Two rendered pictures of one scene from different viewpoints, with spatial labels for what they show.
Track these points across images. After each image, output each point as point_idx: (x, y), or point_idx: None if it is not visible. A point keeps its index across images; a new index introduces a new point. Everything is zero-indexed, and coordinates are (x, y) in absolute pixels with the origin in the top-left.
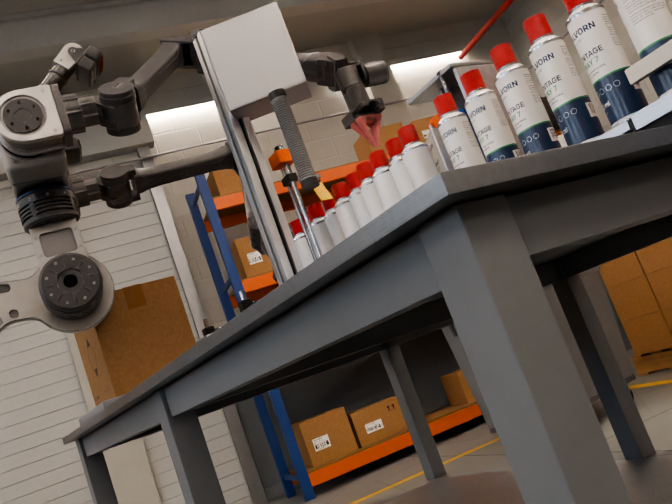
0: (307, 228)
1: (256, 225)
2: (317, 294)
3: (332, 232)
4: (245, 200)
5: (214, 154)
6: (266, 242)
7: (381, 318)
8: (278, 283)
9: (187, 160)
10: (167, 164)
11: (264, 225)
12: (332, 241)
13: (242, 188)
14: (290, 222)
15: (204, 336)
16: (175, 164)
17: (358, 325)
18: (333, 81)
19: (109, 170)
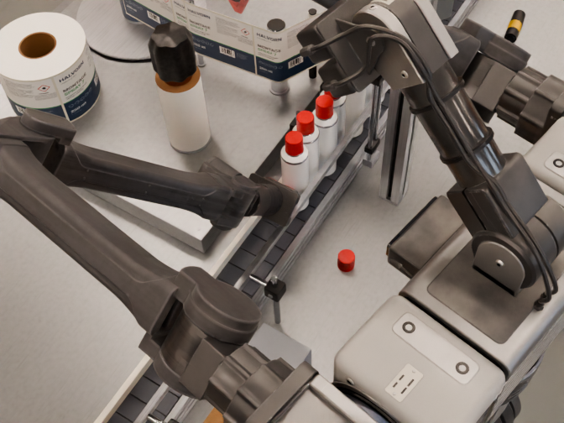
0: (314, 133)
1: (254, 186)
2: None
3: (344, 113)
4: (179, 184)
5: (36, 165)
6: (409, 145)
7: None
8: (402, 177)
9: (80, 204)
10: (111, 234)
11: (415, 127)
12: (340, 123)
13: (133, 179)
14: (300, 141)
15: (306, 356)
16: (106, 223)
17: None
18: None
19: (229, 305)
